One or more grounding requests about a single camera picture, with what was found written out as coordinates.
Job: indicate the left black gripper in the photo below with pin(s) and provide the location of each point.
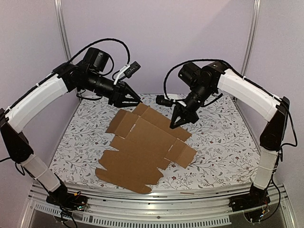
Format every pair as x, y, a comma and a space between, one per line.
121, 88

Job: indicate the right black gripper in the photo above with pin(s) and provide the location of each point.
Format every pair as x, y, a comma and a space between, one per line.
185, 109

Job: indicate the brown cardboard box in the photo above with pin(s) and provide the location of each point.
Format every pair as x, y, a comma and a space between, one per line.
143, 145

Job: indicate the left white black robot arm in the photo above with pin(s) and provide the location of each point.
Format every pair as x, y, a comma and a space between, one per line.
85, 75

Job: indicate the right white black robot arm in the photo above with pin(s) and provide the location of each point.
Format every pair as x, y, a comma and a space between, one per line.
220, 76

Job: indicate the floral patterned table mat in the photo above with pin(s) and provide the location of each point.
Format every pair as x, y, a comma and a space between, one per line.
226, 153

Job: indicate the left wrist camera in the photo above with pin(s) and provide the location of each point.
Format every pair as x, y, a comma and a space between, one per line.
126, 71

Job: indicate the aluminium front rail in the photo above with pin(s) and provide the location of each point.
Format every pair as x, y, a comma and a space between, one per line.
117, 208

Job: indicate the left aluminium frame post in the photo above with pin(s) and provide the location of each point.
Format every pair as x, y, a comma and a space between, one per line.
62, 28

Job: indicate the aluminium frame post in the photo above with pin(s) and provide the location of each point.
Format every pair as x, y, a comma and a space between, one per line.
62, 28
251, 36

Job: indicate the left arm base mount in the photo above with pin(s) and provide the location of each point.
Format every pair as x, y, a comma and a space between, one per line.
68, 201

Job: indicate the right aluminium frame post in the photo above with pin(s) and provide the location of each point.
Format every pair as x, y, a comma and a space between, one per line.
251, 36

